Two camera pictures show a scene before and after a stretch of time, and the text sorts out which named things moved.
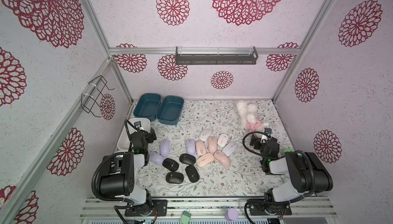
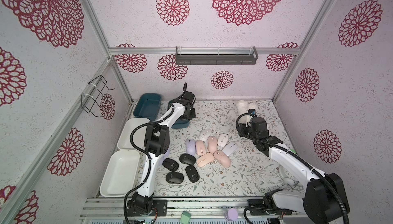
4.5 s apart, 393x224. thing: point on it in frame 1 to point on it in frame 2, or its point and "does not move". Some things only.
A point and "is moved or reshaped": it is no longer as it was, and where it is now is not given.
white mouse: [222, 139] does not move
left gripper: [150, 138] to [193, 114]
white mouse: [230, 148] does not move
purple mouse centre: [190, 146] does not move
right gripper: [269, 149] to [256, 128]
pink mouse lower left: [204, 159] does not move
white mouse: [204, 134] does not move
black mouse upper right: [187, 159] does not move
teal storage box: [169, 110] is moved or reshaped
